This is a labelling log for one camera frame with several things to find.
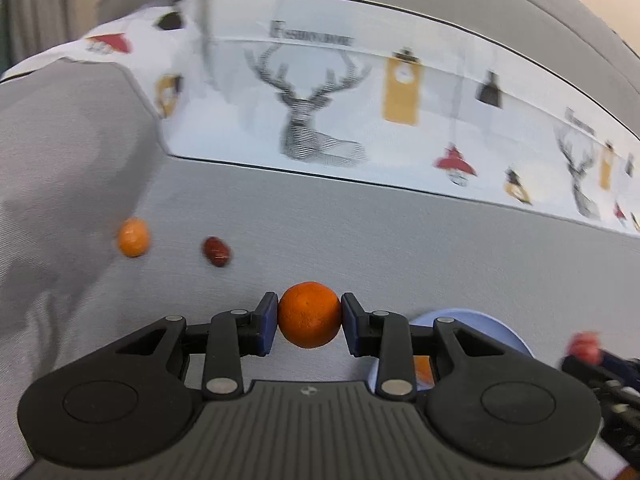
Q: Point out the grey printed bed cover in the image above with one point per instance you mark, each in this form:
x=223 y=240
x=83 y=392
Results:
x=350 y=235

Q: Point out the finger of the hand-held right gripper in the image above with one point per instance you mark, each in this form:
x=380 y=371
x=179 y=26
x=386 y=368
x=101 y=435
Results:
x=595 y=367

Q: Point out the dark red date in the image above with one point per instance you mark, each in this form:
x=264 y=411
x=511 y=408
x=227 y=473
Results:
x=216 y=251

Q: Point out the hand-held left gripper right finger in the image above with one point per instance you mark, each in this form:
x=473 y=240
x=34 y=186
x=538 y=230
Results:
x=350 y=331

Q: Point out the small red round fruit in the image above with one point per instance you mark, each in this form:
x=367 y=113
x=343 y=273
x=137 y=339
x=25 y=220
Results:
x=585 y=346

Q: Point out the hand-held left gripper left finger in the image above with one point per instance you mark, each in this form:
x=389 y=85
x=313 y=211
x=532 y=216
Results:
x=267 y=324

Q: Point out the small orange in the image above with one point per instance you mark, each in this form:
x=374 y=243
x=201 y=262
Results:
x=310 y=315
x=133 y=237
x=423 y=372

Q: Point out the grey curtain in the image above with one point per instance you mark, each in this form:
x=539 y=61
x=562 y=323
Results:
x=35 y=10

